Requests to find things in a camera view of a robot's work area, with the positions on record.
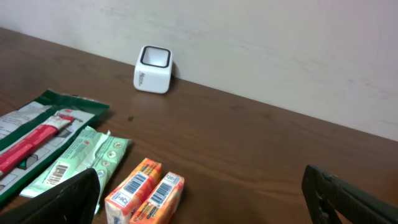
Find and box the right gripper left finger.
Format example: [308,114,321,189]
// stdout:
[1,168,100,224]

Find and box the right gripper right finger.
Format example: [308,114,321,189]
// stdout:
[302,164,397,224]

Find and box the orange tissue pack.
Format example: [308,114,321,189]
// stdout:
[104,158,162,224]
[129,172,185,224]

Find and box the mint green wipes pack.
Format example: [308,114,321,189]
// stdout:
[20,126,131,198]

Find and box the green 3M adhesive package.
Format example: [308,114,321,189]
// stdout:
[1,90,109,203]

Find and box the white barcode scanner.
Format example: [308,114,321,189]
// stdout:
[133,45,173,94]

